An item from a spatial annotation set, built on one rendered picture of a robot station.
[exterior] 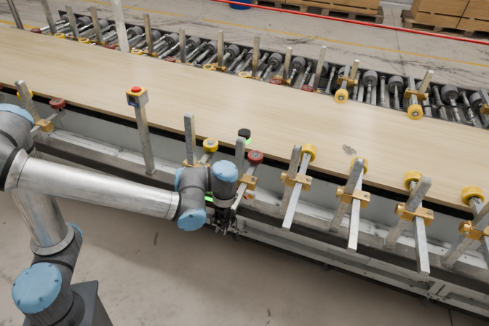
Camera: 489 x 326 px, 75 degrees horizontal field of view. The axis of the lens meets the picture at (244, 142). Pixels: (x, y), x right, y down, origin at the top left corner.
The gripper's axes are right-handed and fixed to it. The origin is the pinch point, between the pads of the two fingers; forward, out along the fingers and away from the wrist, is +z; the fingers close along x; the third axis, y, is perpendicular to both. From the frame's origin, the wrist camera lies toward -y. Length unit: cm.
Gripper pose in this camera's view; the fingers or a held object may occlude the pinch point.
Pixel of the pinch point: (224, 228)
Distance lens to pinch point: 140.1
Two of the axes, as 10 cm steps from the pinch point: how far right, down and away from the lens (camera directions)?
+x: 9.4, 2.6, -2.3
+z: -0.7, 7.9, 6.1
